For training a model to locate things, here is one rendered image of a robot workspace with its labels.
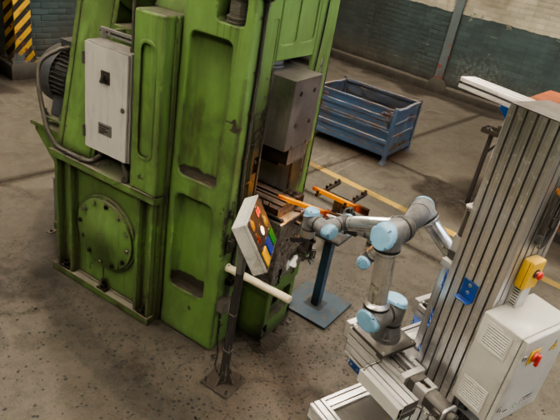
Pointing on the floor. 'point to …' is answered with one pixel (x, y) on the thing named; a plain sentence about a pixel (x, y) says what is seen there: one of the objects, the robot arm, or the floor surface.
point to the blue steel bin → (368, 117)
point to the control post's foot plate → (233, 381)
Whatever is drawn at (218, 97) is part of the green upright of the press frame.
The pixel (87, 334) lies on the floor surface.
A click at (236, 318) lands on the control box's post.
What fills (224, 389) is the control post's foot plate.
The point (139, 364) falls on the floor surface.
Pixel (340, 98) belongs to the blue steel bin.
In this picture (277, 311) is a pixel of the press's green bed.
